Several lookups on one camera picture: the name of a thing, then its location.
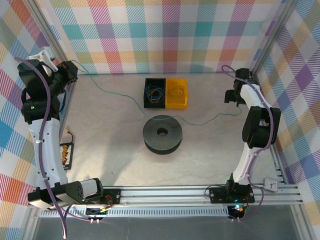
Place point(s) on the yellow plastic bin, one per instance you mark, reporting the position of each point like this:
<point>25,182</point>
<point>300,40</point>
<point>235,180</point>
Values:
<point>176,105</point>

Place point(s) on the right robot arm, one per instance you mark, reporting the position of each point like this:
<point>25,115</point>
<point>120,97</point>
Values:
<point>260,127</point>

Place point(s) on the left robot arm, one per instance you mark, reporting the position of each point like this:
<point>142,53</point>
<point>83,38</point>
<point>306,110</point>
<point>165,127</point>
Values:
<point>47,155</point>

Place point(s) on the black board with orange connectors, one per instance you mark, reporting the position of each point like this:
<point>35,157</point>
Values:
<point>67,155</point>

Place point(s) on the black plastic bin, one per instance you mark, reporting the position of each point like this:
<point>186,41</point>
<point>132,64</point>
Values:
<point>147,105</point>

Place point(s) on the small white clock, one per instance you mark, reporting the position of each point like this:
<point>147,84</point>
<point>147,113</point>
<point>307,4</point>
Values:
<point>271,184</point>

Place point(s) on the black controller board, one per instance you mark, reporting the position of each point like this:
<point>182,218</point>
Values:
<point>237,211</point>
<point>96,212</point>

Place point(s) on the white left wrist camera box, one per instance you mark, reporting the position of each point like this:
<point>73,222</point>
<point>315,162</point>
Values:
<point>41,55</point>

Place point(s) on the aluminium frame post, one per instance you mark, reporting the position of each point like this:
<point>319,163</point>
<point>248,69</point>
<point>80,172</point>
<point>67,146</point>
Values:
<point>271,37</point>
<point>53,40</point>

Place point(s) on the aluminium side rail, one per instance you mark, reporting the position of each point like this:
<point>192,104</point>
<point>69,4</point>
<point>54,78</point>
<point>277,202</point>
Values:
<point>277,160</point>
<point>67,112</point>

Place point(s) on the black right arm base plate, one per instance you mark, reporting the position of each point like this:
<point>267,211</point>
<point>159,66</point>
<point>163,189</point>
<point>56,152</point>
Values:
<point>217,195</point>

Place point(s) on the aluminium front rail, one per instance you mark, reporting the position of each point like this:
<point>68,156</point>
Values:
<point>162,195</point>

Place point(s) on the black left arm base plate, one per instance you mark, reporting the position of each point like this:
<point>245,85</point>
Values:
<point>113,196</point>

